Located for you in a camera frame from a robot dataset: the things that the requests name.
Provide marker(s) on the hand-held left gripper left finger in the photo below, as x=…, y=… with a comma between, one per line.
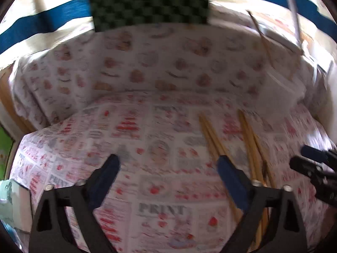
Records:
x=105, y=179

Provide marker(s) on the red print tablecloth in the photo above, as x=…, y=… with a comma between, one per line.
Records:
x=158, y=150

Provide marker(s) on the green board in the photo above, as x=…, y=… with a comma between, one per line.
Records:
x=5, y=142

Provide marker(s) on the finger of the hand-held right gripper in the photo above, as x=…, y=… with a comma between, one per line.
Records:
x=314, y=153
x=302, y=164

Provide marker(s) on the white teal carton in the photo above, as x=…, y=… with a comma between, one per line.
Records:
x=11, y=203

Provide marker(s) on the wooden furniture edge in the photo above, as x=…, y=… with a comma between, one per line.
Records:
x=6, y=92

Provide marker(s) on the wooden chopstick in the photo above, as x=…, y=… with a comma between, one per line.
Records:
x=259, y=147
x=210, y=129
x=203, y=123
x=259, y=33
x=243, y=126

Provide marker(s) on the bear print white cloth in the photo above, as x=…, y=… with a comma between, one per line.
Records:
x=158, y=58

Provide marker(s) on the striped curtain cloth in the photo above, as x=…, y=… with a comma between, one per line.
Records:
x=52, y=13

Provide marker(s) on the green checkered box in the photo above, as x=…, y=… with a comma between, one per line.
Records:
x=150, y=2

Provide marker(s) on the white plastic cup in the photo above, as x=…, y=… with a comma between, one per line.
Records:
x=279, y=97

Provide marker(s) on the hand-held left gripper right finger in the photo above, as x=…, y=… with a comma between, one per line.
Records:
x=231, y=184

